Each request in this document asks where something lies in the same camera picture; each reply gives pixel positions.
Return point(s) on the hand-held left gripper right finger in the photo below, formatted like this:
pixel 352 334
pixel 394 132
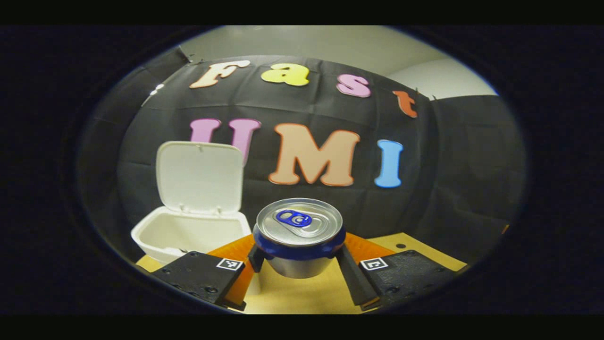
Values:
pixel 354 276

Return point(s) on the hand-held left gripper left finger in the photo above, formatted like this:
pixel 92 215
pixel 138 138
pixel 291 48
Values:
pixel 198 278

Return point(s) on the wooden desktop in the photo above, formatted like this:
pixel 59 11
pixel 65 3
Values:
pixel 292 295

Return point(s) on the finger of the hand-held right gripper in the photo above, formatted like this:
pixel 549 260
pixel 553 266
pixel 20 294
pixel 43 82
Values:
pixel 506 230

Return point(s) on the blue pop can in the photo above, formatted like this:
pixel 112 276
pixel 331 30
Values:
pixel 297 224

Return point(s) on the black backdrop cloth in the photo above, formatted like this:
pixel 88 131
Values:
pixel 448 165

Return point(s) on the white desktop garbage bin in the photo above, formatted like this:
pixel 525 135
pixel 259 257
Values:
pixel 198 174

